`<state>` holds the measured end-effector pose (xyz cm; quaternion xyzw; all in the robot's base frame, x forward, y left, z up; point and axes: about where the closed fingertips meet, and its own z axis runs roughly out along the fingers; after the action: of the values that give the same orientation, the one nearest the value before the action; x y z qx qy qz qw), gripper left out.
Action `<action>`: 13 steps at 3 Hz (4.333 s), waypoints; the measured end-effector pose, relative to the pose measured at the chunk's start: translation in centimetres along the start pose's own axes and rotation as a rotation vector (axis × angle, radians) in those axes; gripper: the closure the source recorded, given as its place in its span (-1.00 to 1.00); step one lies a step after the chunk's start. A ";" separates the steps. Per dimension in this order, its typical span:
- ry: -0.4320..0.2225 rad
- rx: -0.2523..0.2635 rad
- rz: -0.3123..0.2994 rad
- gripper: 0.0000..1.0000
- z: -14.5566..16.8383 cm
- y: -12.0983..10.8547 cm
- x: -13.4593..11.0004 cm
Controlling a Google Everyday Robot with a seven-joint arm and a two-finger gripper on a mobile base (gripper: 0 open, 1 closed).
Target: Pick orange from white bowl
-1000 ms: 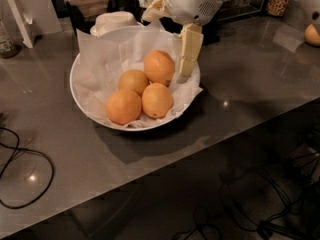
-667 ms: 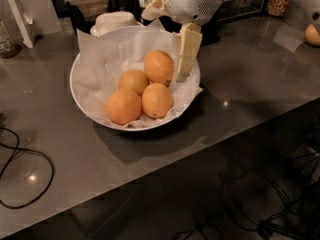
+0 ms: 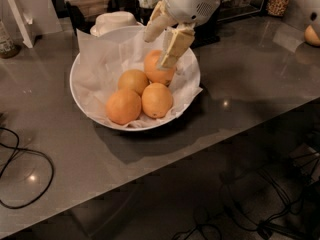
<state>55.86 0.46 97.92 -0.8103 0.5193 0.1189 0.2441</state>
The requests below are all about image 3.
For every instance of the black cup left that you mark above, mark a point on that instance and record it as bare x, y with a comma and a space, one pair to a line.
145, 14

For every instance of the white paper liner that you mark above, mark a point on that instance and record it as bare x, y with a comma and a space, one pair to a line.
100, 60

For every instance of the jar of nuts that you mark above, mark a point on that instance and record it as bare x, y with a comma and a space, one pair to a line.
277, 7

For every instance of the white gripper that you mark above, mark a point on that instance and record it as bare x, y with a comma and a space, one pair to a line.
189, 4

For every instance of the black cup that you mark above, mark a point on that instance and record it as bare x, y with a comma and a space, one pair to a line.
206, 34
145, 14

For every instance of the glass bottle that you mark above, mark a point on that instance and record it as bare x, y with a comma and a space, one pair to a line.
7, 47

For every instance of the white sign holder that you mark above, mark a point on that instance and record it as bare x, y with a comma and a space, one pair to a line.
24, 22

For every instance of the black cup right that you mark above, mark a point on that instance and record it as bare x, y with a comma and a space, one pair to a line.
206, 34

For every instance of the white bowl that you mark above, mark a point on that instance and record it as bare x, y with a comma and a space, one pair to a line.
83, 97

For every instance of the orange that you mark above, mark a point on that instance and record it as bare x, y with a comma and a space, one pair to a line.
153, 73
133, 79
157, 100
123, 106

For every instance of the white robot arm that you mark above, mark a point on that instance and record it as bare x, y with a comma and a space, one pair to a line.
310, 8

